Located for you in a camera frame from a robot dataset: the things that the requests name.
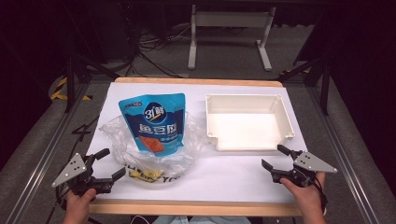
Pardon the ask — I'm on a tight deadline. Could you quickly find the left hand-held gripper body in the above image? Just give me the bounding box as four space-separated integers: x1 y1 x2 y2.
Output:
51 152 114 201

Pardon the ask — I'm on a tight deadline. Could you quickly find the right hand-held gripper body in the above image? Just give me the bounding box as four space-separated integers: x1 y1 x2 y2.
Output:
271 150 338 188

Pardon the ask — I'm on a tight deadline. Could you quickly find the clear plastic bag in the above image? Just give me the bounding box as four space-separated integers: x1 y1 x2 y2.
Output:
98 111 208 189

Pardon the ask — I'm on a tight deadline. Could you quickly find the white plastic box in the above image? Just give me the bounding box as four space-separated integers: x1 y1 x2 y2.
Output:
205 93 296 153

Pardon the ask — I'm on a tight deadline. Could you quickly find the blue snack pouch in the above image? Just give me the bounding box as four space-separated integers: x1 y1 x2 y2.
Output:
118 92 187 157

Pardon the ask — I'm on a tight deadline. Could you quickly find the person's right hand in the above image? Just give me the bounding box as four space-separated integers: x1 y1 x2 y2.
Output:
279 172 327 217

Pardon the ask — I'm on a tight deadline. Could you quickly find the person's left hand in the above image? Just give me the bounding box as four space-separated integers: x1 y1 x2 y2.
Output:
63 188 98 219

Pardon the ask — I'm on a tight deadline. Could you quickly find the white table sheet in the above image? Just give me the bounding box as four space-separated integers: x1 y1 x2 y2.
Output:
86 81 308 205

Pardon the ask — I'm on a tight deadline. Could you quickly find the black tripod stand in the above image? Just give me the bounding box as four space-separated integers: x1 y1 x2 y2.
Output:
64 51 121 114
276 55 332 117

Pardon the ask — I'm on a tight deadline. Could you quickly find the person's light blue clothing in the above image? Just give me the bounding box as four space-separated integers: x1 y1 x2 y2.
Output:
151 215 252 224

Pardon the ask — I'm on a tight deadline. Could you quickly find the aluminium rail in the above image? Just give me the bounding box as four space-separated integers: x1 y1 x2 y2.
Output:
5 83 92 224
305 86 381 224

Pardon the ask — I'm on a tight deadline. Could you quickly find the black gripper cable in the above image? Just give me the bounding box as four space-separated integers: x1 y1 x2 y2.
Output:
312 176 329 217
45 186 68 224

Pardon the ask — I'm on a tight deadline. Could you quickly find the thin white cable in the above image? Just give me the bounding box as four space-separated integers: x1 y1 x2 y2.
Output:
129 214 148 224

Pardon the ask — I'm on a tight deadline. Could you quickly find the bundle of floor cables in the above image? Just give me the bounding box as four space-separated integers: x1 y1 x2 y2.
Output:
123 23 191 78

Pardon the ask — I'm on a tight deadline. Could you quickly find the white metal desk frame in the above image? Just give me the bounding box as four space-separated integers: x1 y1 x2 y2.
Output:
187 4 277 72

